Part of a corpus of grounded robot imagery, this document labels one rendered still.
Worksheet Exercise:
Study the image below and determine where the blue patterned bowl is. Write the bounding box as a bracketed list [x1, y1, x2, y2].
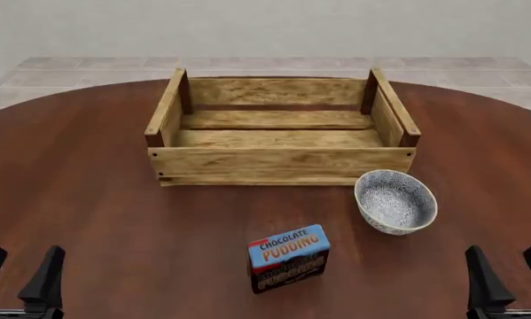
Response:
[354, 169, 439, 237]

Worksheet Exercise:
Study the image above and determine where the chocolate pudding box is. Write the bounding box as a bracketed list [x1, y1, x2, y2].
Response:
[246, 223, 332, 295]

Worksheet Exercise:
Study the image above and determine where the wooden slat tray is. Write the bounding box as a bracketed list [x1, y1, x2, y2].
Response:
[144, 66, 422, 188]

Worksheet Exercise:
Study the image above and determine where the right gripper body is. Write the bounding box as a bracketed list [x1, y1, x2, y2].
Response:
[465, 298, 531, 319]

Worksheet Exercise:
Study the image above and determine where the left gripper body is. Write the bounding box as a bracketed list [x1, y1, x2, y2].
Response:
[0, 300, 66, 319]

